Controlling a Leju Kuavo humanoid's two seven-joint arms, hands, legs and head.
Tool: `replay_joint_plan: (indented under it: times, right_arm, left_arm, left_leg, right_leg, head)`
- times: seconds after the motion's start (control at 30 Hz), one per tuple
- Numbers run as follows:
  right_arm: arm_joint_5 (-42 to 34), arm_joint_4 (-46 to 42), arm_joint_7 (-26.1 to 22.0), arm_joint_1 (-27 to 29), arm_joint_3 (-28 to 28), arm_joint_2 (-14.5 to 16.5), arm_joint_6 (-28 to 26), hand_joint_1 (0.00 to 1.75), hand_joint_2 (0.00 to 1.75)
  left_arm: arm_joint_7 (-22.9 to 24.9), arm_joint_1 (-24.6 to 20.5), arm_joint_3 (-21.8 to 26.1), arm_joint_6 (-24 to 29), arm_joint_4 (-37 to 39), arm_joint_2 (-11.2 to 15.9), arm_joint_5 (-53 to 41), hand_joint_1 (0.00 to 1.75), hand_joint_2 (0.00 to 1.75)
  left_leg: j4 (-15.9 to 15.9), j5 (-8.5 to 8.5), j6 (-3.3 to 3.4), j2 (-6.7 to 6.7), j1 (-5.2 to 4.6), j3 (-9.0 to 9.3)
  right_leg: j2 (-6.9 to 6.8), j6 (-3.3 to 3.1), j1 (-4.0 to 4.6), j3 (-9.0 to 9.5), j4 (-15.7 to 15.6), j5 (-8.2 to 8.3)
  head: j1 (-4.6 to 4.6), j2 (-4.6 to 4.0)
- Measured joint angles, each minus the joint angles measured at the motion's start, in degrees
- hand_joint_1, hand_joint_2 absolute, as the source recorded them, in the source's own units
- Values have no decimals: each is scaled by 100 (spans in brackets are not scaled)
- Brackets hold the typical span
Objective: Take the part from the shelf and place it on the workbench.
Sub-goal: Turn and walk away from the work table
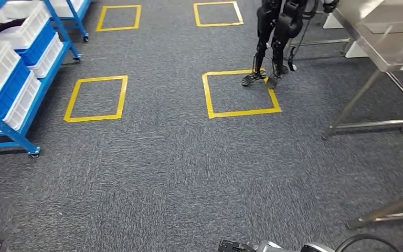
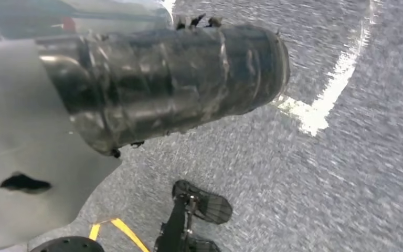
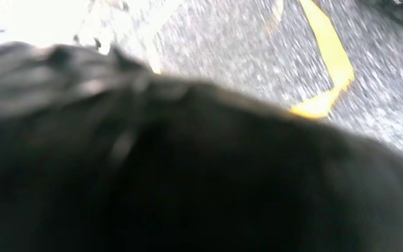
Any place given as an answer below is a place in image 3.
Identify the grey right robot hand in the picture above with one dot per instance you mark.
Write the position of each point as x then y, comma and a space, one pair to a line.
257, 181

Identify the yellow floor tape square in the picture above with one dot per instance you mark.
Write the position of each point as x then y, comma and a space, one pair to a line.
330, 52

